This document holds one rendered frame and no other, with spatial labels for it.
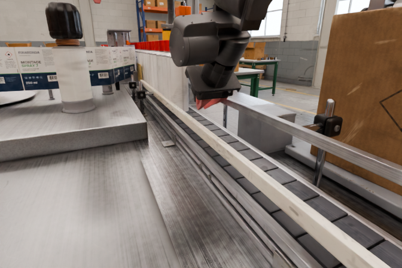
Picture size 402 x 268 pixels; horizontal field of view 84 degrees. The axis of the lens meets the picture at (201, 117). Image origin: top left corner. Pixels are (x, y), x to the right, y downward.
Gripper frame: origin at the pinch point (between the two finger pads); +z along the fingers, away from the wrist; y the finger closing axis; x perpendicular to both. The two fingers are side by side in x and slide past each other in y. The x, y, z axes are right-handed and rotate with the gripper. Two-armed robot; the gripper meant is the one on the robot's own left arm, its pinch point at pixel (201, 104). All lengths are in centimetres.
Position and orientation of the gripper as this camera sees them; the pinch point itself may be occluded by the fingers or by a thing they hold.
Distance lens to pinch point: 51.1
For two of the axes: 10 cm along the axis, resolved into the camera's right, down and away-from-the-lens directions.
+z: -2.7, 5.7, 7.8
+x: 3.2, 8.2, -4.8
